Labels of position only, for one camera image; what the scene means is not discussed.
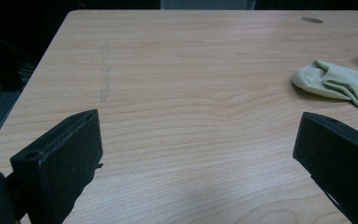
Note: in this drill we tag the black tripod stand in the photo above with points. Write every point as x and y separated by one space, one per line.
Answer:
0 62

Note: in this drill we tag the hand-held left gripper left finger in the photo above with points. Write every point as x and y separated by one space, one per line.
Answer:
59 161

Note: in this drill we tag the round grey table grommet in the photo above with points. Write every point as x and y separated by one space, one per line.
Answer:
312 20

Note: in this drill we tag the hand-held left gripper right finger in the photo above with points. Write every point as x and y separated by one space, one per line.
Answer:
338 155

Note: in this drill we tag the pale green sock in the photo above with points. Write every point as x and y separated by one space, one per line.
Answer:
338 81

